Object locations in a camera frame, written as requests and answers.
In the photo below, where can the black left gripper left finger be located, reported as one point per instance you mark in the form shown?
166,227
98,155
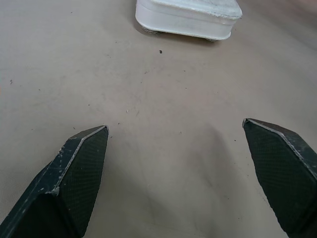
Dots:
74,178

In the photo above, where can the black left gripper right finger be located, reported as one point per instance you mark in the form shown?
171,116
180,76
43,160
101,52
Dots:
280,173

